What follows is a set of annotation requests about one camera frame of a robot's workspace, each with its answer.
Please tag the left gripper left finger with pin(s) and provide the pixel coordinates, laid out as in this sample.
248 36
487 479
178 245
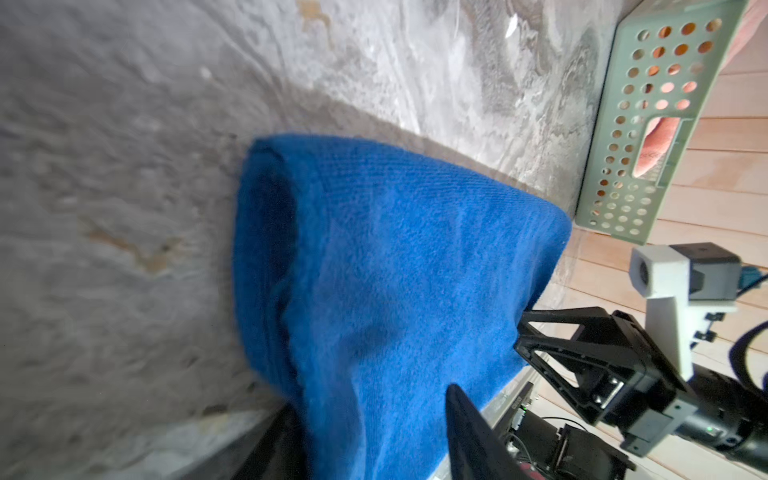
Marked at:
280 452

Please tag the light green plastic basket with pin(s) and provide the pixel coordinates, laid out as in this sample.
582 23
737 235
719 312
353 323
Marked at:
665 59

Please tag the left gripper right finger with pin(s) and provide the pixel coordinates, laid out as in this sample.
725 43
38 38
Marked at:
474 451

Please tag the blue towel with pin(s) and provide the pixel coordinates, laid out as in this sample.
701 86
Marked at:
367 279

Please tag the pink towel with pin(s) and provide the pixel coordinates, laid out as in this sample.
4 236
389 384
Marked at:
661 131

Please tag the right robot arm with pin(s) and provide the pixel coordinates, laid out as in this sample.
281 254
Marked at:
732 415

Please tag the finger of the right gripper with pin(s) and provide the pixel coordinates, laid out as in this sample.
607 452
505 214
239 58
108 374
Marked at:
564 370
585 338

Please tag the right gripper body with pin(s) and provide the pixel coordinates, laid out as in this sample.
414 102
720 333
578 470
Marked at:
649 402

